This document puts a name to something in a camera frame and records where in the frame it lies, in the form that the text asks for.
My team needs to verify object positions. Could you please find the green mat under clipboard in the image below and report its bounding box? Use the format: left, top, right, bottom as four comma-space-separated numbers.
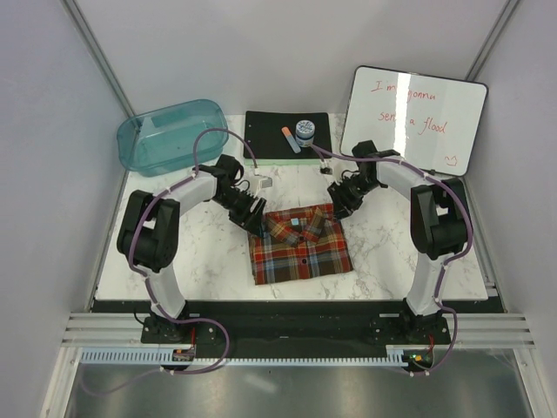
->
257, 157, 322, 167

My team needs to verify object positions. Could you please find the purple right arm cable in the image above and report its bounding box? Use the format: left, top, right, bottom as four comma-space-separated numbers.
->
311, 145, 474, 379

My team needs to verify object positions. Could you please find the white dry-erase board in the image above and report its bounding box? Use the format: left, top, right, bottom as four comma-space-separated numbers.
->
340, 65, 488, 177

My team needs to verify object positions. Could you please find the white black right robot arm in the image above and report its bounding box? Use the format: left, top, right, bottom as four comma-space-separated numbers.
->
327, 140, 473, 343

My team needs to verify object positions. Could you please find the black clipboard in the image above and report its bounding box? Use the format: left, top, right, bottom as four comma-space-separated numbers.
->
244, 111, 332, 159

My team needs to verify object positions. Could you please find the blue orange marker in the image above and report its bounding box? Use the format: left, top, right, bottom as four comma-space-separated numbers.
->
281, 126, 301, 154

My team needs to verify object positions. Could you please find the plaid long sleeve shirt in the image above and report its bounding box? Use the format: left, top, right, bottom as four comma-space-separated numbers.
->
248, 203, 353, 286

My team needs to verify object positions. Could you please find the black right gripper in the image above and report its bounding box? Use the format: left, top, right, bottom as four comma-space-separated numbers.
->
327, 173, 381, 223

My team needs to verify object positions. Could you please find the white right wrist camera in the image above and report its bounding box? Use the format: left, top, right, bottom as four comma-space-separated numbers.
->
319, 160, 332, 175

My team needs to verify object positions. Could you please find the aluminium frame rail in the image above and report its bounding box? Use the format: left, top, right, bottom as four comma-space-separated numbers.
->
62, 313, 534, 348

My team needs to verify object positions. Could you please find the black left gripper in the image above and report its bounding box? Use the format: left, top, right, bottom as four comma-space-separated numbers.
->
211, 188, 266, 239

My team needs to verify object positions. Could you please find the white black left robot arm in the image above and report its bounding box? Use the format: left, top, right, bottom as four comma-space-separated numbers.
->
117, 154, 266, 342

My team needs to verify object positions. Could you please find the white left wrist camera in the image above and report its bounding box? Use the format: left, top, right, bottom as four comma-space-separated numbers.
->
249, 173, 273, 193

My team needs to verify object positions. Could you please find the small blue white jar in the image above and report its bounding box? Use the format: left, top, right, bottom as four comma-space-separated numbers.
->
295, 119, 316, 148

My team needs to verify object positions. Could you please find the white slotted cable duct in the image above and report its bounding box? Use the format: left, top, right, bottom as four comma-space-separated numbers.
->
79, 347, 415, 367

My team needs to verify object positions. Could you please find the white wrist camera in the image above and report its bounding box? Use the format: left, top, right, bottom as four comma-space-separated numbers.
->
319, 160, 332, 175
249, 173, 273, 193

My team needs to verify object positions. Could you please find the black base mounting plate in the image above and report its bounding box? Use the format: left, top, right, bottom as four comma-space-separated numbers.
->
141, 301, 451, 360

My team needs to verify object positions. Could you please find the teal plastic bin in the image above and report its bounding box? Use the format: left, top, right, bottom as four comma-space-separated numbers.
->
116, 99, 228, 177

